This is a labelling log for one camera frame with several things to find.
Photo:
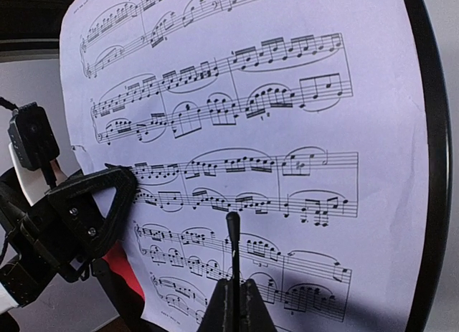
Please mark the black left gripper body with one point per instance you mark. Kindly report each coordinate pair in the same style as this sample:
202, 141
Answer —
46, 246

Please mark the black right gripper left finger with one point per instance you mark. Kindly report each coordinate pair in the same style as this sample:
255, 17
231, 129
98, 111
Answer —
218, 315

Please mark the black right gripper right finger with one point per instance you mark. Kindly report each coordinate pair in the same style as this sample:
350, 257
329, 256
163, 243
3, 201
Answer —
254, 316

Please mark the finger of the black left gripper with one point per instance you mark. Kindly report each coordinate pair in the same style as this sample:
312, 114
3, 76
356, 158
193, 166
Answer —
94, 207

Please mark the red sheet music paper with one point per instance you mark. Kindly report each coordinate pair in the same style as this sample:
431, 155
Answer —
124, 283

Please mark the black perforated music stand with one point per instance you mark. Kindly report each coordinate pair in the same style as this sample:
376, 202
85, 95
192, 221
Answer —
434, 149

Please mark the white sheet music paper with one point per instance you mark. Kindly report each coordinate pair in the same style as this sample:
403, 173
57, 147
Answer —
251, 131

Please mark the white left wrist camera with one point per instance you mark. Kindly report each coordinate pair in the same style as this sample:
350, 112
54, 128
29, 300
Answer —
34, 152

